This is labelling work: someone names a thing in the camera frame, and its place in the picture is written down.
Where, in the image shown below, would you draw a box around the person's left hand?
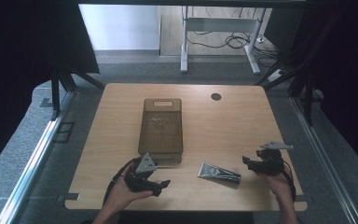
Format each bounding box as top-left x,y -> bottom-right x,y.
104,173 -> 154,216

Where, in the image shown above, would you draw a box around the black floor cables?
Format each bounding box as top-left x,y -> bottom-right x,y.
186,28 -> 282,68

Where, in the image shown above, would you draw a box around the person's right hand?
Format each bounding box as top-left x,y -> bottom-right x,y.
256,170 -> 294,203

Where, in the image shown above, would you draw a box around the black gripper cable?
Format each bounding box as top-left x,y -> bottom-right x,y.
102,157 -> 142,207
280,159 -> 297,203

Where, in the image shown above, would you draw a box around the silver metal floor rail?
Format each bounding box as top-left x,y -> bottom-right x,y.
290,96 -> 357,224
0,91 -> 76,224

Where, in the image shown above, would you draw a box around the white power strip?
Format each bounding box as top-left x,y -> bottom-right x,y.
267,69 -> 286,83

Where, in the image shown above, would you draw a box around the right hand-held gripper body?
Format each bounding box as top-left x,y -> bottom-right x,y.
249,141 -> 295,177

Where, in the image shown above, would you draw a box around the black metal stand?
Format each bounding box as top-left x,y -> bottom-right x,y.
49,65 -> 105,121
254,54 -> 315,127

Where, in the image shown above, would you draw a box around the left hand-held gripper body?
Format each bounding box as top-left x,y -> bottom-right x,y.
123,152 -> 164,194

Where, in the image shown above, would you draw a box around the silver and black tube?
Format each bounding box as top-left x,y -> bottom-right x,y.
197,161 -> 242,185

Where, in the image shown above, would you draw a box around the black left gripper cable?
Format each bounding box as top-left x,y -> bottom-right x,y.
102,157 -> 142,207

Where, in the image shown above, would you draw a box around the black curtain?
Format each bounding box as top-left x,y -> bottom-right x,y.
0,0 -> 101,180
262,0 -> 358,181

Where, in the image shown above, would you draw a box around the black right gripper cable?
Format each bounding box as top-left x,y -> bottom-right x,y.
280,159 -> 297,203

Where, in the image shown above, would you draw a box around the brown translucent plastic basket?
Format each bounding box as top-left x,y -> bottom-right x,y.
137,98 -> 185,166

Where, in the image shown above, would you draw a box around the white metal desk frame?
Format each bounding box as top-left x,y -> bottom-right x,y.
179,5 -> 267,76

